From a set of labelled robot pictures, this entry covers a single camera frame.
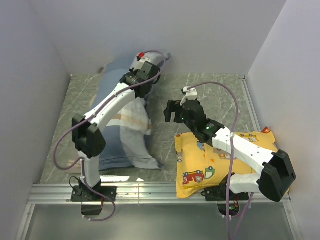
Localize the blue striped pillowcase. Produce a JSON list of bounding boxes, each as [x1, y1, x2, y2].
[[89, 55, 162, 172]]

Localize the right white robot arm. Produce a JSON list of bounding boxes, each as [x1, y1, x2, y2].
[[164, 100, 296, 202]]

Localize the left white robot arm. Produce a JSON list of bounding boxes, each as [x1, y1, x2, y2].
[[72, 61, 161, 201]]

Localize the yellow cartoon car pillow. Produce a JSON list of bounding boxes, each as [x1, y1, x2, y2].
[[174, 127, 278, 199]]

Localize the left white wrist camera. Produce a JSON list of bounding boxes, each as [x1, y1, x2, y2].
[[135, 52, 150, 70]]

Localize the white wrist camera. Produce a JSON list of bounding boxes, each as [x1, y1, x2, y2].
[[135, 52, 150, 70], [180, 86, 198, 106]]

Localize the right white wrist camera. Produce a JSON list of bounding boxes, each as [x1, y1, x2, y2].
[[180, 86, 198, 106]]

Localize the right side aluminium rail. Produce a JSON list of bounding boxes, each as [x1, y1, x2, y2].
[[238, 75, 262, 132]]

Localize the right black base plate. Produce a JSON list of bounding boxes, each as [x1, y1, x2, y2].
[[201, 187, 251, 218]]

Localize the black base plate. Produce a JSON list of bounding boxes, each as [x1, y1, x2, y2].
[[70, 185, 117, 217], [201, 187, 251, 218]]

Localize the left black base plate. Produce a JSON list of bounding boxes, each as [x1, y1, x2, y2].
[[70, 185, 117, 217]]

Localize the aluminium mounting rail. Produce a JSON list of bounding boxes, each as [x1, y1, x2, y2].
[[27, 182, 292, 205]]

